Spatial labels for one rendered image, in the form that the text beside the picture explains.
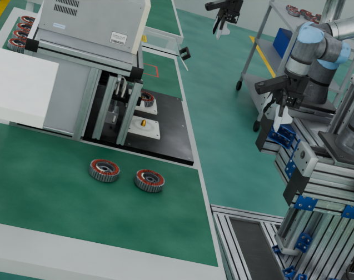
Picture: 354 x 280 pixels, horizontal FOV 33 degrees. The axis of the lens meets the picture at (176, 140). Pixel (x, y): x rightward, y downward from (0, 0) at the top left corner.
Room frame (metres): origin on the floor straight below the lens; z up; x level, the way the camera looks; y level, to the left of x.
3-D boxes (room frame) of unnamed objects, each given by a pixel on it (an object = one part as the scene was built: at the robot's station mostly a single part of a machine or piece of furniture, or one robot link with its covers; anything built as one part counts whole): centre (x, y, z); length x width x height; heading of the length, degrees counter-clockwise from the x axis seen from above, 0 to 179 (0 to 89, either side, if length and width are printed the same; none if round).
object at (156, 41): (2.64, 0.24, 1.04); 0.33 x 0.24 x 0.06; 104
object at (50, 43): (2.37, 0.50, 1.09); 0.68 x 0.44 x 0.05; 14
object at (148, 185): (1.92, 0.04, 0.77); 0.11 x 0.11 x 0.04
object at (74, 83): (2.04, 0.50, 0.91); 0.28 x 0.03 x 0.32; 104
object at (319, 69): (2.74, -0.53, 1.20); 0.13 x 0.12 x 0.14; 10
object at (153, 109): (2.57, 0.22, 0.78); 0.15 x 0.15 x 0.01; 14
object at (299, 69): (1.92, -0.29, 1.37); 0.08 x 0.08 x 0.05
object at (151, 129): (2.33, 0.16, 0.78); 0.15 x 0.15 x 0.01; 14
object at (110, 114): (2.30, 0.30, 0.80); 0.08 x 0.05 x 0.06; 14
